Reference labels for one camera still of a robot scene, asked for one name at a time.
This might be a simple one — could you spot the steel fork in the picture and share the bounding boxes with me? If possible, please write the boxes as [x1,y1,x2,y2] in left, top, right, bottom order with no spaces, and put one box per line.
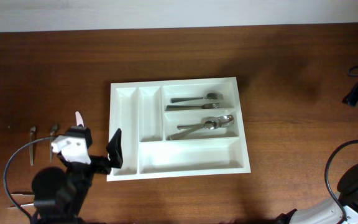
[165,103,221,111]
[170,93,224,103]

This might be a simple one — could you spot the steel spoon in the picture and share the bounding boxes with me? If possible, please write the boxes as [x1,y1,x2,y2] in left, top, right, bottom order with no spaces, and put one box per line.
[177,115,234,130]
[167,118,218,140]

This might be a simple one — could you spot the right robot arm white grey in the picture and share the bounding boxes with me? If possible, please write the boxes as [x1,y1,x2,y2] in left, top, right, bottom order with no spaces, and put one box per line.
[274,139,358,224]

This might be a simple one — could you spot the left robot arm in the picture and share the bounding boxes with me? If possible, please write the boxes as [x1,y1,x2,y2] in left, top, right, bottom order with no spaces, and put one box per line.
[30,125,124,223]

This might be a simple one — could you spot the small steel teaspoon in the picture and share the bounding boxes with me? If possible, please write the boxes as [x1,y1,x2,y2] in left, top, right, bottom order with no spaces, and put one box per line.
[29,126,37,166]
[49,124,59,162]

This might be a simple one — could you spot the white plastic knife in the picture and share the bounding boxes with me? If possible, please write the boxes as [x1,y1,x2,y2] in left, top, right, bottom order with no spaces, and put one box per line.
[75,111,85,128]

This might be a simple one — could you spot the small steel teaspoon far left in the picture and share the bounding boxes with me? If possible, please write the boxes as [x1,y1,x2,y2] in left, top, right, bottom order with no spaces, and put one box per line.
[29,126,37,166]

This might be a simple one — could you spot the white plastic cutlery tray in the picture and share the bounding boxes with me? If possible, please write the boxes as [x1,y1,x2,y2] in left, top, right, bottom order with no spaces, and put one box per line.
[107,77,251,181]

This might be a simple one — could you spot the steel tongs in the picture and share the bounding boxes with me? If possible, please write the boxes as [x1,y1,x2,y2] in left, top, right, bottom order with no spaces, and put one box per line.
[11,192,34,208]

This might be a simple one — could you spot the steel spoon in tray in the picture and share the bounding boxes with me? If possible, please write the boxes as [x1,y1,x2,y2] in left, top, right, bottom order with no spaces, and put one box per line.
[167,118,218,140]

